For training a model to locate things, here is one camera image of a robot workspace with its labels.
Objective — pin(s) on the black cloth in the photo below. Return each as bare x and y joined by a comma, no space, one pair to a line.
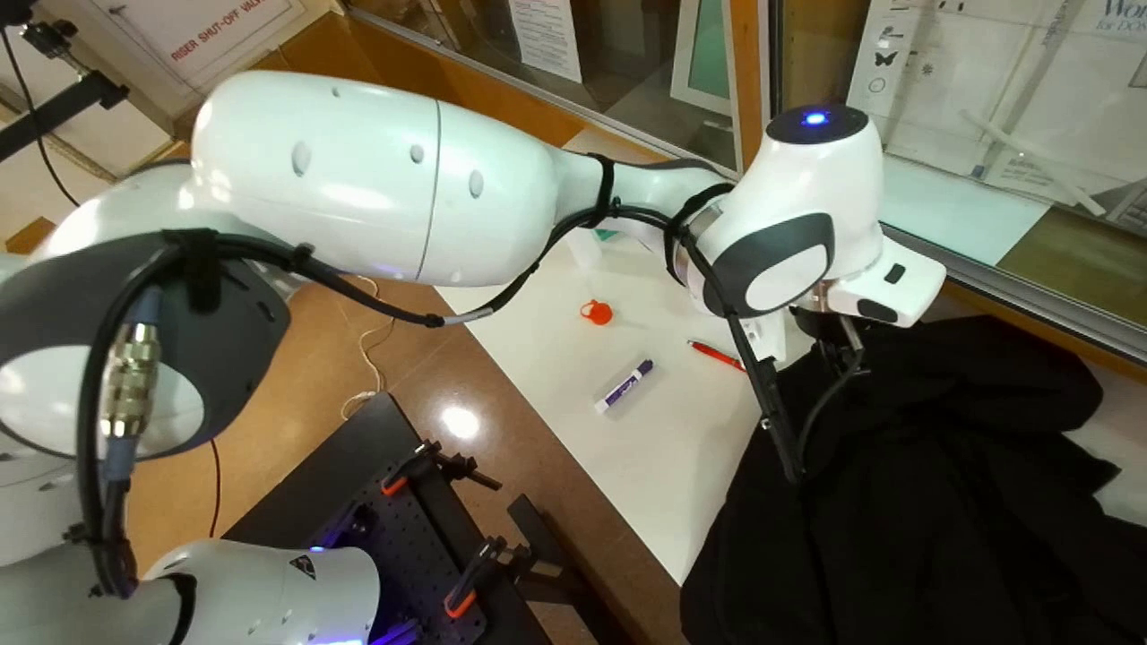
944,504

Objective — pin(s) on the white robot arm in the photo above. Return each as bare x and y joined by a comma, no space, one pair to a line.
152,312

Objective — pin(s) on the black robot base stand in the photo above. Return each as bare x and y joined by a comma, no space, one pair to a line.
422,543

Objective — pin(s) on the orange bottle cap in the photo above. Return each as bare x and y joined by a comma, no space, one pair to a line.
598,312

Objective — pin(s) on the white marker blue label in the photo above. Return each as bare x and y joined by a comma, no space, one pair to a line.
625,384

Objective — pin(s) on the red pen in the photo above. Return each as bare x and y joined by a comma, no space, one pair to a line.
719,358

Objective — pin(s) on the white paper notice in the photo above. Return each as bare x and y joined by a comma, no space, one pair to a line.
545,39

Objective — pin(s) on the white framed green picture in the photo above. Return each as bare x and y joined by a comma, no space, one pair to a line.
702,57

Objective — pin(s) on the light blue paper sheet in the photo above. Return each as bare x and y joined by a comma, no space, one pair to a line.
958,213

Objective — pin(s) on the white poster behind glass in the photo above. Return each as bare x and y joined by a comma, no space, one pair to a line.
1022,94

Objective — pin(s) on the orange handled clamp upper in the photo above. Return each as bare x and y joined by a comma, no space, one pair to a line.
432,459

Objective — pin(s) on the orange handled clamp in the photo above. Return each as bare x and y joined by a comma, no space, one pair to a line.
432,459
488,564

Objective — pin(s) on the orange handled clamp lower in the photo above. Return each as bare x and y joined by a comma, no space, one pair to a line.
488,564

